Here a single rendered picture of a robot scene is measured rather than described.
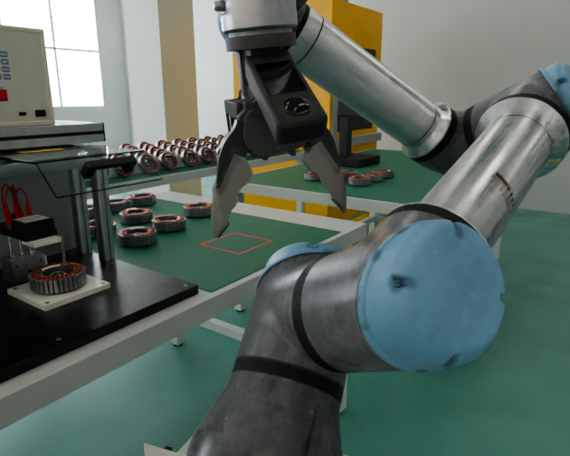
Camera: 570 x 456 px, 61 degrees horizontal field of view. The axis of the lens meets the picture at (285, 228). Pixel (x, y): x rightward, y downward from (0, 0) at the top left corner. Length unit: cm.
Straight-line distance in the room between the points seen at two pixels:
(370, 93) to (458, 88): 513
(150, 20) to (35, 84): 386
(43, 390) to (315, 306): 57
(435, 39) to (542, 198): 207
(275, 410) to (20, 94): 95
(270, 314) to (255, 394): 8
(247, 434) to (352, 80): 46
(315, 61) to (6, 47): 74
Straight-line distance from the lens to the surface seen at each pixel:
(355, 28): 472
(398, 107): 72
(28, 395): 89
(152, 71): 503
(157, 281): 114
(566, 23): 567
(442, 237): 39
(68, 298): 109
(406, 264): 37
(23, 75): 123
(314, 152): 52
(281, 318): 47
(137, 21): 520
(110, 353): 94
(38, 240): 116
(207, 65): 776
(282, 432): 45
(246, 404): 46
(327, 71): 67
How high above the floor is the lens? 118
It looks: 16 degrees down
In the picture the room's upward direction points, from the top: straight up
